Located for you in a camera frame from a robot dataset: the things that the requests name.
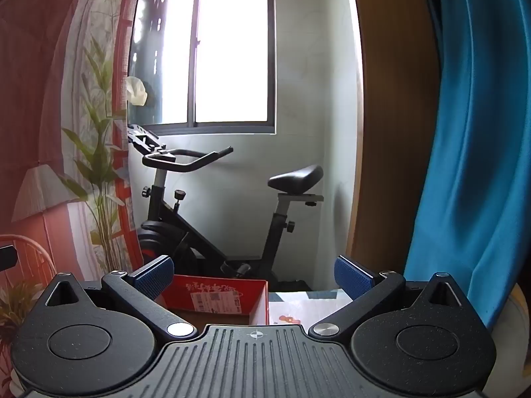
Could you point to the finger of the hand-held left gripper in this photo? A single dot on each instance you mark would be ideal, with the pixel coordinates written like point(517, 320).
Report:
point(7, 258)

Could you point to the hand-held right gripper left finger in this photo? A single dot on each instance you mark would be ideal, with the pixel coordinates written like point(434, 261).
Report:
point(152, 277)

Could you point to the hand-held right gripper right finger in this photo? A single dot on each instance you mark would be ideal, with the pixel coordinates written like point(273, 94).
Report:
point(353, 277)

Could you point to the red cardboard box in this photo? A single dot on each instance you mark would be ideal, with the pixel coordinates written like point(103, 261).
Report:
point(215, 296)

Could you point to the black exercise bike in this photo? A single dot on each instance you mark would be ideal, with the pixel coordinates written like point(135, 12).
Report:
point(199, 240)

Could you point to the brown wooden panel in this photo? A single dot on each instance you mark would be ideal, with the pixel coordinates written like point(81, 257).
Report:
point(394, 132)

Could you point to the pink printed curtain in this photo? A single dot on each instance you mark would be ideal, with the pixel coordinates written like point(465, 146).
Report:
point(49, 112)

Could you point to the blue curtain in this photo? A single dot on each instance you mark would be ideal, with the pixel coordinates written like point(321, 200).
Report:
point(477, 153)

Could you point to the white crumpled bag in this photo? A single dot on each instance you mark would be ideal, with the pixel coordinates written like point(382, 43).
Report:
point(136, 90)

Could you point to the dark framed window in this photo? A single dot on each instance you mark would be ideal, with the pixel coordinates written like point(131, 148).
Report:
point(232, 49)

